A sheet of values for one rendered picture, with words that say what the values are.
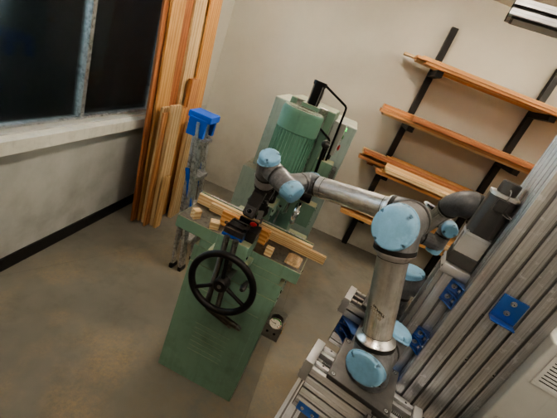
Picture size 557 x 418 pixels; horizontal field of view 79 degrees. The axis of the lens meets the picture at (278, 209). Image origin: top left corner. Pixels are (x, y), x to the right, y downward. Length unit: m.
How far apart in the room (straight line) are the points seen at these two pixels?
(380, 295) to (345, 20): 3.16
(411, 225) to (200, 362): 1.39
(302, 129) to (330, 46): 2.49
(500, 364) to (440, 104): 2.87
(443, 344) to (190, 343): 1.18
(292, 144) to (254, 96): 2.58
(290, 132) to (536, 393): 1.17
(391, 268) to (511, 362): 0.58
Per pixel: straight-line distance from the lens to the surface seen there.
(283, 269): 1.48
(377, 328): 1.04
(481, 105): 3.96
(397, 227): 0.91
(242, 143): 4.04
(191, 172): 2.35
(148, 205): 3.03
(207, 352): 1.90
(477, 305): 1.30
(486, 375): 1.43
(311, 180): 1.20
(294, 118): 1.36
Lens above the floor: 1.67
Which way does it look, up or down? 23 degrees down
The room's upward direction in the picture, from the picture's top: 22 degrees clockwise
